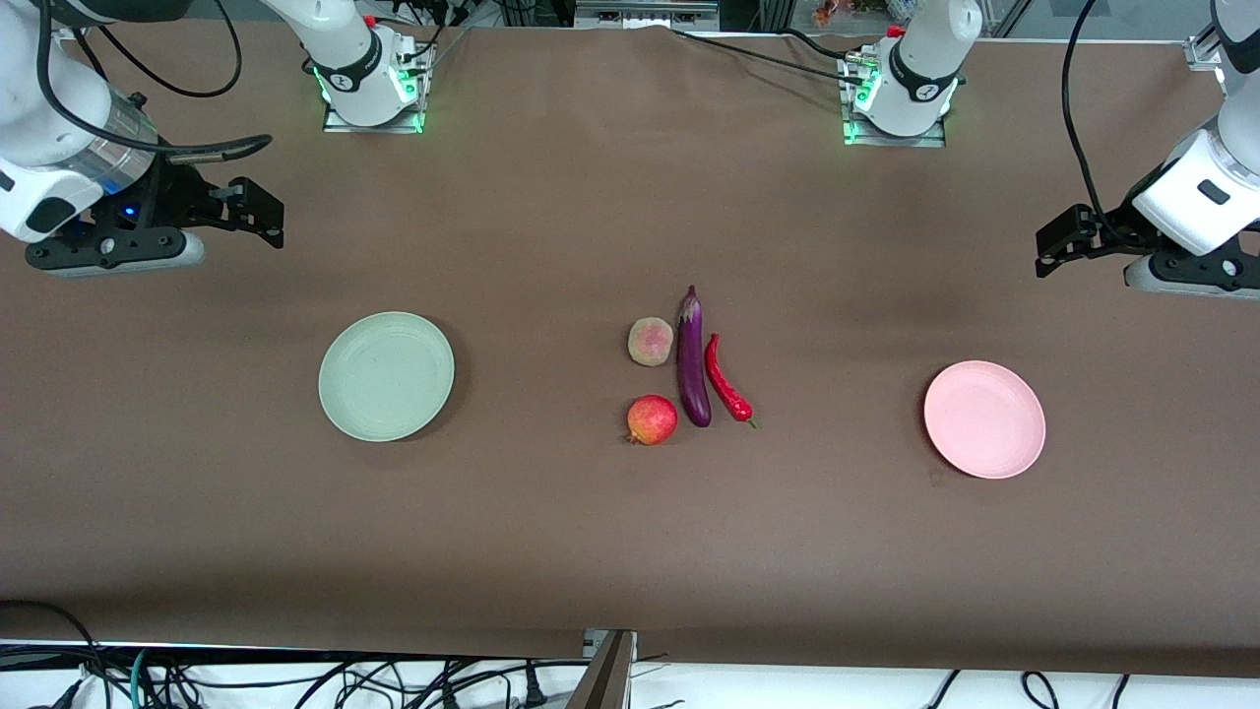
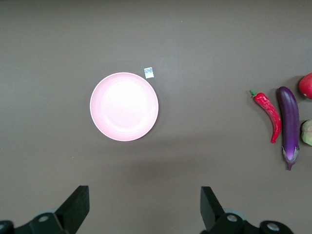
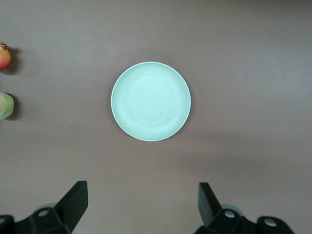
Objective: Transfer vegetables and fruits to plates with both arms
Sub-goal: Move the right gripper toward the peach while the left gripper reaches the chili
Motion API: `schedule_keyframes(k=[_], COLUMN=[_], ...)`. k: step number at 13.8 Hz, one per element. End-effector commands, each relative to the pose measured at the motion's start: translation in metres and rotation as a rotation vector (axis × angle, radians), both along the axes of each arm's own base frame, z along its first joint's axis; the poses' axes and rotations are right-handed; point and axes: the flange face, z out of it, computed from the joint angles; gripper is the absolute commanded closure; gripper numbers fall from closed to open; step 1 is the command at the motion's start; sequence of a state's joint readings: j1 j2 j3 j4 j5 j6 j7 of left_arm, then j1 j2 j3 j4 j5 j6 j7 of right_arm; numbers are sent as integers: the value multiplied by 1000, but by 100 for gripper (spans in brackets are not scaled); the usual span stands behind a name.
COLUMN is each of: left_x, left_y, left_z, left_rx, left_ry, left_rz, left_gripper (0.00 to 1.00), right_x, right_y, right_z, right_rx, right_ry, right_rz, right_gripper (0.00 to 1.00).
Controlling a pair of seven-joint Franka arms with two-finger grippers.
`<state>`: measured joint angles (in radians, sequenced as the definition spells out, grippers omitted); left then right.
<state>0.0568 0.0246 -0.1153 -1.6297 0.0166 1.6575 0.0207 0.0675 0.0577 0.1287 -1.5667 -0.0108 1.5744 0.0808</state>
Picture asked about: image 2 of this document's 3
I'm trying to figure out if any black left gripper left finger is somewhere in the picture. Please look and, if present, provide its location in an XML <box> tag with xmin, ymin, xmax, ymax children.
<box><xmin>0</xmin><ymin>185</ymin><xmax>90</xmax><ymax>234</ymax></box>

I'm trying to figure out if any pink round plate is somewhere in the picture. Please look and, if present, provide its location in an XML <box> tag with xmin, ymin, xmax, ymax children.
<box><xmin>89</xmin><ymin>72</ymin><xmax>159</xmax><ymax>141</ymax></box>

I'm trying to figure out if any pale lumpy round fruit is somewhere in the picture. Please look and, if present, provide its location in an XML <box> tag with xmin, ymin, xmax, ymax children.
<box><xmin>300</xmin><ymin>119</ymin><xmax>312</xmax><ymax>147</ymax></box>

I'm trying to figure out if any red yellow pomegranate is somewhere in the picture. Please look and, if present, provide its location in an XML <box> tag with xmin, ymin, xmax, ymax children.
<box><xmin>299</xmin><ymin>72</ymin><xmax>312</xmax><ymax>100</ymax></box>

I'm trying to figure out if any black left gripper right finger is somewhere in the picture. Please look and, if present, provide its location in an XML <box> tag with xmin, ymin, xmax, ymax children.
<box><xmin>200</xmin><ymin>186</ymin><xmax>293</xmax><ymax>234</ymax></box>

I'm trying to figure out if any purple eggplant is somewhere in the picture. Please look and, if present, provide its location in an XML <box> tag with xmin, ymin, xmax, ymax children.
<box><xmin>277</xmin><ymin>86</ymin><xmax>300</xmax><ymax>171</ymax></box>

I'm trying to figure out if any red chili pepper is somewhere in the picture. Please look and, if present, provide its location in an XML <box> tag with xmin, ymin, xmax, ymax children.
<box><xmin>249</xmin><ymin>89</ymin><xmax>283</xmax><ymax>144</ymax></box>

